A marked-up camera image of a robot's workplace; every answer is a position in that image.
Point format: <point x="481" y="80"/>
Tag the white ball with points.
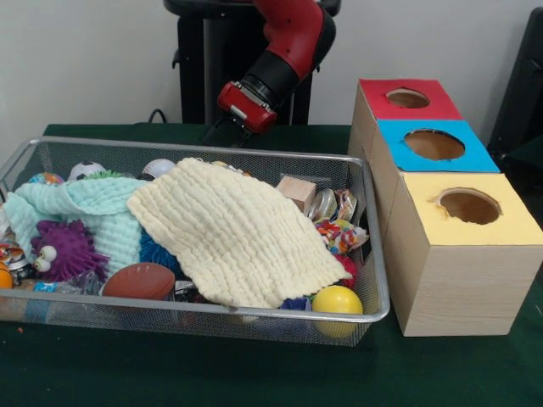
<point x="159" y="168"/>

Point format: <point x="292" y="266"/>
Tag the small wooden block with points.
<point x="297" y="192"/>

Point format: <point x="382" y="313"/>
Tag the colourful crinkly packet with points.
<point x="341" y="236"/>

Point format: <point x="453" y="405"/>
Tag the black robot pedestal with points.
<point x="204" y="76"/>

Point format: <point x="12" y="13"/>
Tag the brown toy football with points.
<point x="138" y="281"/>

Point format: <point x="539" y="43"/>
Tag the cream yellow cloth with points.
<point x="237" y="233"/>

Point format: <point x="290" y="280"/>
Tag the black chair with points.
<point x="522" y="93"/>

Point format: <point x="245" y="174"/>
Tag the mint green cloth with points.
<point x="93" y="203"/>

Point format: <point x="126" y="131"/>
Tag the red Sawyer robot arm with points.
<point x="293" y="42"/>

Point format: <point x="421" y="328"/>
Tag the dark green table cloth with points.
<point x="254" y="373"/>

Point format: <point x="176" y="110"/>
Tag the clear mesh bin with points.
<point x="127" y="326"/>

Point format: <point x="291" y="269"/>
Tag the yellow ball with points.
<point x="337" y="300"/>

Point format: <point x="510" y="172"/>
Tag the small soccer ball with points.
<point x="86" y="170"/>

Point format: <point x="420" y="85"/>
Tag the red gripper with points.
<point x="246" y="106"/>

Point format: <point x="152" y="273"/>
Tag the orange toy basketball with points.
<point x="4" y="278"/>

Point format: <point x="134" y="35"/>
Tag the purple spiky toy with eyes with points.
<point x="72" y="250"/>

